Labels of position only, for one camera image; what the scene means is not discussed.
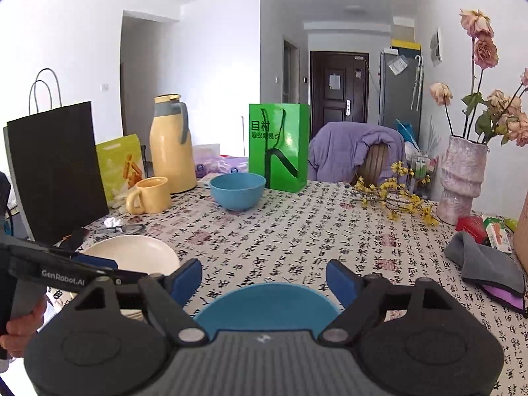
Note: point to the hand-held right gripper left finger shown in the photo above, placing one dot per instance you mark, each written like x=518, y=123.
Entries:
x=187, y=282

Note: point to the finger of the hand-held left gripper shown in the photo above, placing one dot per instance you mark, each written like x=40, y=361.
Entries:
x=99, y=262

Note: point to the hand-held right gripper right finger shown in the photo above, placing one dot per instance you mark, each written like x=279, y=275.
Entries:
x=340, y=282

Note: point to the cream plate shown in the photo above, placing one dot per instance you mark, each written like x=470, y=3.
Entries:
x=132, y=253

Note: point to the blue bowl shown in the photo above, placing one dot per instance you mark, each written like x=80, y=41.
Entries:
x=237, y=192
x=268, y=307

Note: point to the person's left hand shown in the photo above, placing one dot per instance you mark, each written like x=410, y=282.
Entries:
x=27, y=326

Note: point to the crumpled white paper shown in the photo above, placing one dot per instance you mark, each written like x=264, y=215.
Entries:
x=113, y=225

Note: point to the eyeglasses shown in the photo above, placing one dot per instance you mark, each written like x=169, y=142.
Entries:
x=134, y=227

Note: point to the yellow mug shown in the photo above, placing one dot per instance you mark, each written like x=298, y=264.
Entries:
x=154, y=196

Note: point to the black paper bag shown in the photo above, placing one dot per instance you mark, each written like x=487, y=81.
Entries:
x=57, y=173

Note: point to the yellow-green snack box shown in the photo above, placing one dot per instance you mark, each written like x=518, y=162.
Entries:
x=119, y=165

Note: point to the yellow flower branch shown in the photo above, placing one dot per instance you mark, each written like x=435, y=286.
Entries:
x=396, y=198

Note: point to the wooden chair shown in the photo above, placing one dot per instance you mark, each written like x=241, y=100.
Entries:
x=375, y=163

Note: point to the yellow thermos jug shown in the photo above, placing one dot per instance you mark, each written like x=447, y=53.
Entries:
x=171, y=152

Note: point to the purple jacket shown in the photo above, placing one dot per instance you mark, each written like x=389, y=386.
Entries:
x=342, y=148

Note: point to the grey cloth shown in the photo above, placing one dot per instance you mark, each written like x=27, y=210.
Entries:
x=482, y=262

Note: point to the green paper bag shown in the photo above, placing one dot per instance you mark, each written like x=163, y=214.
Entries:
x=288, y=140

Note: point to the pale ribbed vase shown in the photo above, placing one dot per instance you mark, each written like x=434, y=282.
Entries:
x=462, y=177

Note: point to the small snack packets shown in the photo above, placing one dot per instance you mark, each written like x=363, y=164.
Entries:
x=495, y=233

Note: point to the purple cloth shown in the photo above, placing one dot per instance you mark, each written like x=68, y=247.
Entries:
x=507, y=297

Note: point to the dark brown door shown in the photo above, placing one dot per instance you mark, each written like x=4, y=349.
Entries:
x=334, y=103

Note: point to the grey refrigerator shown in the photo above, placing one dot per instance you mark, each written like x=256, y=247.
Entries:
x=398, y=95

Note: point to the white folded umbrella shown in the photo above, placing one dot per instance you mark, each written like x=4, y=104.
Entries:
x=417, y=86

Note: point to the yellow box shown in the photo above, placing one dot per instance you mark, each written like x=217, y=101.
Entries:
x=406, y=45

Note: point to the ceiling lamp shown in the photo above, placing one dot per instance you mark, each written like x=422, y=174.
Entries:
x=353, y=9

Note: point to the dried pink roses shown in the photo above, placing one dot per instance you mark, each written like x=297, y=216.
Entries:
x=484, y=49

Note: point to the wall poster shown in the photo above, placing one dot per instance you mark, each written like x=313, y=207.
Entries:
x=435, y=47

